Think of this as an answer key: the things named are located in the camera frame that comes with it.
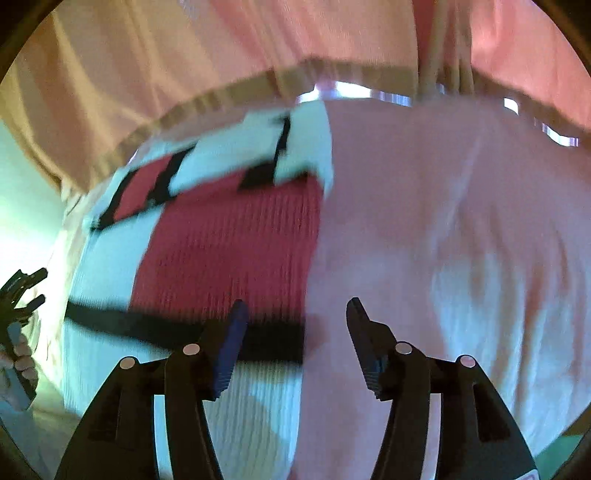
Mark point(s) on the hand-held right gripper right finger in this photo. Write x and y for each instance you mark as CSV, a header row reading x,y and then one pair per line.
x,y
369,357

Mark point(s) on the person's left hand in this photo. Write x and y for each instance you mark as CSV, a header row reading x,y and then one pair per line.
x,y
22,353

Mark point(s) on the white red black knit sweater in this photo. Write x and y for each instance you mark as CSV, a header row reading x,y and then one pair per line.
x,y
221,240

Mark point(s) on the pink curtain with tan border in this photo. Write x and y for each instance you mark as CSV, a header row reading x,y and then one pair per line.
x,y
184,69

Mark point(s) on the pink printed blanket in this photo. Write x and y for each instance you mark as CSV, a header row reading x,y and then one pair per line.
x,y
438,207

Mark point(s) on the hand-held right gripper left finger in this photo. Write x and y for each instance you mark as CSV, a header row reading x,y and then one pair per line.
x,y
229,350

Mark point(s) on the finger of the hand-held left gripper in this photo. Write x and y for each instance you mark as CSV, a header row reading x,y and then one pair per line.
x,y
28,278
31,304

